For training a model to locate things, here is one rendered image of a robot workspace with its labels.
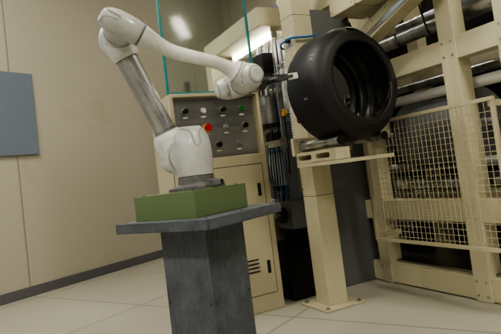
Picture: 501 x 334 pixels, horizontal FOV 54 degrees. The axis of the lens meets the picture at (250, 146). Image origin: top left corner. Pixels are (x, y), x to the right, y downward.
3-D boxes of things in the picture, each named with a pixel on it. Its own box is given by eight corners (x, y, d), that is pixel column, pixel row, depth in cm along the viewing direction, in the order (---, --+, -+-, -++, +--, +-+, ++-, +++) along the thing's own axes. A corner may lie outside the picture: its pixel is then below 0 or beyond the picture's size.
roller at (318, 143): (307, 145, 270) (303, 152, 268) (301, 141, 269) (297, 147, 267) (346, 138, 239) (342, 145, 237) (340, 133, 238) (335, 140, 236)
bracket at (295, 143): (292, 156, 268) (289, 139, 268) (350, 150, 286) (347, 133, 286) (295, 156, 265) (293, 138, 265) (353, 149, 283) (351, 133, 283)
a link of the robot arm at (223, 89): (243, 98, 232) (256, 92, 220) (214, 104, 225) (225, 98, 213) (237, 77, 232) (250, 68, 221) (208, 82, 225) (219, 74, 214)
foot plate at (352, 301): (300, 304, 283) (299, 300, 283) (337, 294, 295) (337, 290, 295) (326, 314, 259) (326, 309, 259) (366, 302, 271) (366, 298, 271)
